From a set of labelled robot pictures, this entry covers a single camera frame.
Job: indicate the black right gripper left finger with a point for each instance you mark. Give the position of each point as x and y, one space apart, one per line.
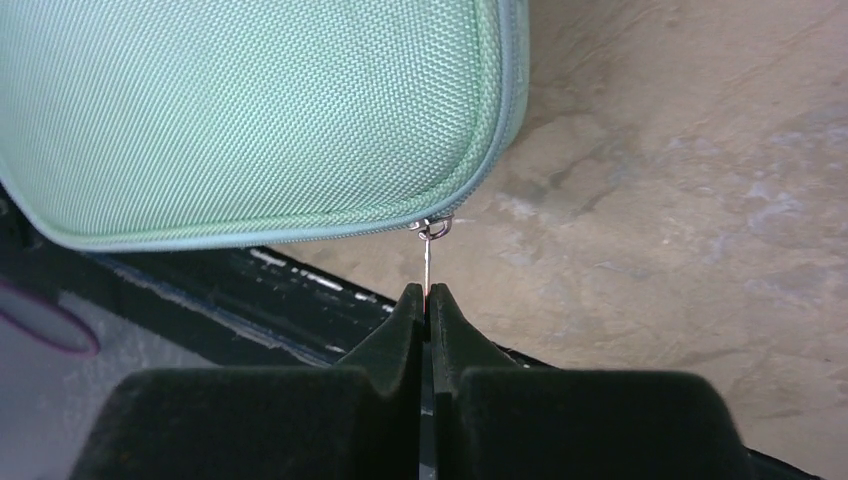
357 419

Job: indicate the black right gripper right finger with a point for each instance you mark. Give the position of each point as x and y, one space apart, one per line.
495 419

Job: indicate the mint green case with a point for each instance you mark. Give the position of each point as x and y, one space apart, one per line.
181 125

